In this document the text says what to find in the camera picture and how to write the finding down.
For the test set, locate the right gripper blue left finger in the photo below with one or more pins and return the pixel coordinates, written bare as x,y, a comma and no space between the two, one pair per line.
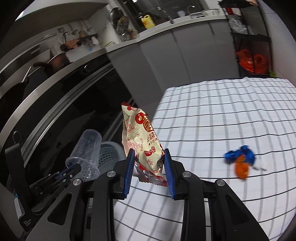
127,172

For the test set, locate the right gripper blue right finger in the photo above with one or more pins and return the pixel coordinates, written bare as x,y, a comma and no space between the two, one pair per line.
170,173

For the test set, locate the red cream snack wrapper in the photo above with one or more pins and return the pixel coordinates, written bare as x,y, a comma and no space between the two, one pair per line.
139,135

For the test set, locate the grey perforated trash basket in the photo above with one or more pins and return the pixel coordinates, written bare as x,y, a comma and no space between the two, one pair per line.
110,153

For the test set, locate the grey kitchen cabinets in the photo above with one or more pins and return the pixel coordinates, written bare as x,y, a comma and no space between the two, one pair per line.
173,55

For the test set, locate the white grid tablecloth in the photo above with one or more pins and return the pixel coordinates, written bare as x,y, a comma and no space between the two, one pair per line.
201,122

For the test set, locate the black oven front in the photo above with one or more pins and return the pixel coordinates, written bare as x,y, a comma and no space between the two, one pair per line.
49,121

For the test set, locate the red plastic bag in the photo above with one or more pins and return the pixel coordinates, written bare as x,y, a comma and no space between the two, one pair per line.
253,63

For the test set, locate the yellow detergent bottle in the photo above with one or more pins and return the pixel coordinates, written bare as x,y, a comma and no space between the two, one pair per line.
147,21

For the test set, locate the sink faucet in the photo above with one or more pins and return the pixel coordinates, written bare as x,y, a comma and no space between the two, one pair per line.
167,14

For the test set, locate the white mug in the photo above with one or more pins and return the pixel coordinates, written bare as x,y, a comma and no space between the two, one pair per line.
181,13

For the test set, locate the black shelf cart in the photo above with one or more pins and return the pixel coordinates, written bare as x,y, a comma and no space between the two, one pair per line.
248,29

